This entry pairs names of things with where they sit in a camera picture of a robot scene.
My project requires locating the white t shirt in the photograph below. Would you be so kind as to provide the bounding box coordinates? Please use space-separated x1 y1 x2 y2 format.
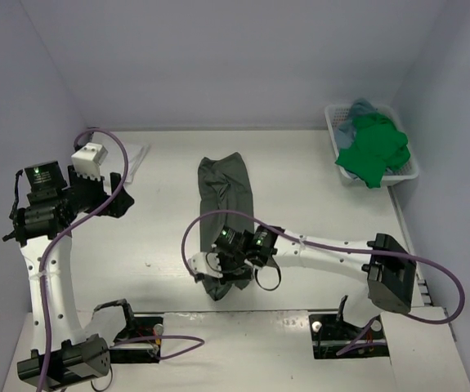
124 143 150 184

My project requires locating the grey t shirt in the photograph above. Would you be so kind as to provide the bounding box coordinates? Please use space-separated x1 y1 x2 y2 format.
198 152 254 301

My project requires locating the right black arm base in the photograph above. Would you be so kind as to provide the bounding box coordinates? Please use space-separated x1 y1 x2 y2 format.
308 296 390 360

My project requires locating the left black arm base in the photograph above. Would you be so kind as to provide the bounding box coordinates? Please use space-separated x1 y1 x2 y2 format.
91 299 164 364

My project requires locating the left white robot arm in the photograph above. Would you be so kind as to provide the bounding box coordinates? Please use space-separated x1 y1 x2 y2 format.
3 161 137 391

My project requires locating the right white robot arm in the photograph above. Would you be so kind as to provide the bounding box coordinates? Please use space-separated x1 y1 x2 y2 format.
187 225 416 336

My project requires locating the white plastic basket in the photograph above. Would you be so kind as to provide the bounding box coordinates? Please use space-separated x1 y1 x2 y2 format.
324 102 419 186

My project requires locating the green t shirt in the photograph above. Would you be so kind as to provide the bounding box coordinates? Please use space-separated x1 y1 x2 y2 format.
336 112 410 189

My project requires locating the teal cloth in basket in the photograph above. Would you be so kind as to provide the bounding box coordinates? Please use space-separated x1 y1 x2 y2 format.
337 99 378 150

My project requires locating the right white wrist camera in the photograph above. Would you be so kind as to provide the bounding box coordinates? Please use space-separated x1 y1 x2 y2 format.
187 252 223 282

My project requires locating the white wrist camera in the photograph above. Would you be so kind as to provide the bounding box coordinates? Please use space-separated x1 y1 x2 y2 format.
187 252 223 282
71 142 108 180

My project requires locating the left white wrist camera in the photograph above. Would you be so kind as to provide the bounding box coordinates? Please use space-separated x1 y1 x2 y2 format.
71 142 108 180

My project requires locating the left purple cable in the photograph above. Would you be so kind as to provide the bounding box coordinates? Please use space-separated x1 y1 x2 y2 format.
36 127 206 392

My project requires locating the purple cable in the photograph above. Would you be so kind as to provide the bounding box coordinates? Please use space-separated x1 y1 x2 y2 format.
36 127 206 392
181 210 467 356

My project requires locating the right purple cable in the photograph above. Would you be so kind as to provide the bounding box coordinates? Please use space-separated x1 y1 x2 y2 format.
181 210 467 356

